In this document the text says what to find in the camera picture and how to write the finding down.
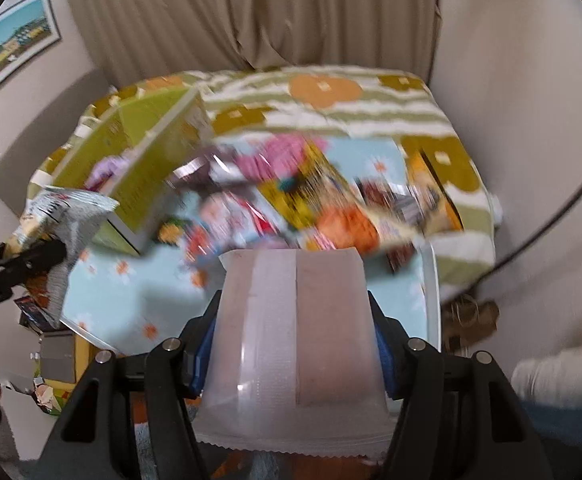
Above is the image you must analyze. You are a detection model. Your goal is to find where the brown crumpled object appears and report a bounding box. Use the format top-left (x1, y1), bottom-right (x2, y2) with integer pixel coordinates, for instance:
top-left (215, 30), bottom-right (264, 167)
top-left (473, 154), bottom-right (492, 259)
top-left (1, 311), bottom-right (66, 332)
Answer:
top-left (441, 295), bottom-right (500, 357)

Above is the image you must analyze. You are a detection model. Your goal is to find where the black cable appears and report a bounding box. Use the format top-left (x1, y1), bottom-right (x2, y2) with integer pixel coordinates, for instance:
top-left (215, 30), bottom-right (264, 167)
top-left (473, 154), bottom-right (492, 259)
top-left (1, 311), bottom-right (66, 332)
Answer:
top-left (470, 125), bottom-right (582, 292)

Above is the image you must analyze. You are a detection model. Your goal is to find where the grey box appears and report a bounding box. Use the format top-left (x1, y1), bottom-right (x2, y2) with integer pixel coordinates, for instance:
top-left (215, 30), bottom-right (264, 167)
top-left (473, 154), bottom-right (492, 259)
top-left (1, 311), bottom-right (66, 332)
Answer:
top-left (36, 332), bottom-right (78, 386)

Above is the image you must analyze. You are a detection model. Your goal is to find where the green cardboard box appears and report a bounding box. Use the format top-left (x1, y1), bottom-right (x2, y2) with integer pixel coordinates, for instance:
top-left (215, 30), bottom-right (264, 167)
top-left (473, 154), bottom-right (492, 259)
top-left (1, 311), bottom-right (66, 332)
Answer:
top-left (50, 87), bottom-right (215, 257)

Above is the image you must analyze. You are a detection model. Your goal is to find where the translucent white snack packet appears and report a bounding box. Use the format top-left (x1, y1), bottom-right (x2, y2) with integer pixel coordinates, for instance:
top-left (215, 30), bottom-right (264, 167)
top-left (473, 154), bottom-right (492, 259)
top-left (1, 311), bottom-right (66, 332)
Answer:
top-left (193, 247), bottom-right (394, 461)

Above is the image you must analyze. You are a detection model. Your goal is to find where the dark snack packet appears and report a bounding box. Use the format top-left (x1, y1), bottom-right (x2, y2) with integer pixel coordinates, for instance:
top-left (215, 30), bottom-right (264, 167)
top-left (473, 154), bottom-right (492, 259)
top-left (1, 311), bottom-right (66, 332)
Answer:
top-left (14, 294), bottom-right (63, 334)

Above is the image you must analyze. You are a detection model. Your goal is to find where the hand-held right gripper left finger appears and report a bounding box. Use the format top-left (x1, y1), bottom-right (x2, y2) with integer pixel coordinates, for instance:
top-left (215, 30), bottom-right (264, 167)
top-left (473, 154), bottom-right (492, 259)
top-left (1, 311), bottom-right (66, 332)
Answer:
top-left (34, 290), bottom-right (223, 480)

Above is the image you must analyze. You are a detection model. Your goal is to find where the green striped flower pillow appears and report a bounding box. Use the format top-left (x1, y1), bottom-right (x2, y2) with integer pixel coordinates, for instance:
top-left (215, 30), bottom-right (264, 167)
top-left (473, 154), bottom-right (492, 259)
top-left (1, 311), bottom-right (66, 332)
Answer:
top-left (30, 65), bottom-right (502, 302)

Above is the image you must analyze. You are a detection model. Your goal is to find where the beige curtain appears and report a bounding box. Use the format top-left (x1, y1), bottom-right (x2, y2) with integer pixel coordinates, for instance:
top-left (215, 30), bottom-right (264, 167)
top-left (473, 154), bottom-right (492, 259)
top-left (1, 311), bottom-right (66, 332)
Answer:
top-left (58, 0), bottom-right (442, 87)

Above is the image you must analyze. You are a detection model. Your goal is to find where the pile of mixed snack packets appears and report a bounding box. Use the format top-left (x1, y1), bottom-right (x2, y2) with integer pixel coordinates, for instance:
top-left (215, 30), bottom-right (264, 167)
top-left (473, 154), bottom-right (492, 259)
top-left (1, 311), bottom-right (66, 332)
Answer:
top-left (158, 132), bottom-right (466, 275)

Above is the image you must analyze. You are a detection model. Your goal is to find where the framed wall picture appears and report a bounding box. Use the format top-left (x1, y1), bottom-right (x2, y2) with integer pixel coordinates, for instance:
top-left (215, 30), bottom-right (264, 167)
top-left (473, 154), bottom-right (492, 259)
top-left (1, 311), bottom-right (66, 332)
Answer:
top-left (0, 0), bottom-right (65, 111)

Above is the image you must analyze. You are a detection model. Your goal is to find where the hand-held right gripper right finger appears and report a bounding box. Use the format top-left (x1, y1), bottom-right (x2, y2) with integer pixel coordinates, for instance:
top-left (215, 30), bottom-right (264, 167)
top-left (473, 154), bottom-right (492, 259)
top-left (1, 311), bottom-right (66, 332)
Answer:
top-left (367, 290), bottom-right (556, 480)

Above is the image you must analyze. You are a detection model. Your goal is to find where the silver snack packet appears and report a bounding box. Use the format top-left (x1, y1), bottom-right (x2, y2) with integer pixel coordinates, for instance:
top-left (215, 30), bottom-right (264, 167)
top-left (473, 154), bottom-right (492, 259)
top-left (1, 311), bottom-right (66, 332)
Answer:
top-left (11, 186), bottom-right (120, 328)

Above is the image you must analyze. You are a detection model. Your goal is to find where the crumpled wrapper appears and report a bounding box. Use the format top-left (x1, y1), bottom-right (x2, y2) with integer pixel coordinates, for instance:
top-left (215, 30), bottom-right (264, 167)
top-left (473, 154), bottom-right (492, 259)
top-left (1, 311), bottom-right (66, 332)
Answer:
top-left (1, 372), bottom-right (70, 416)

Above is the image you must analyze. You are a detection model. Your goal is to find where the person's white clothed leg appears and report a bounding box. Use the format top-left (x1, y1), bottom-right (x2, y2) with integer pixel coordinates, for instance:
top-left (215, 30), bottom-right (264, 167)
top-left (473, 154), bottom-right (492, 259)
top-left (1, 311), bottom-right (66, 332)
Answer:
top-left (511, 344), bottom-right (582, 411)

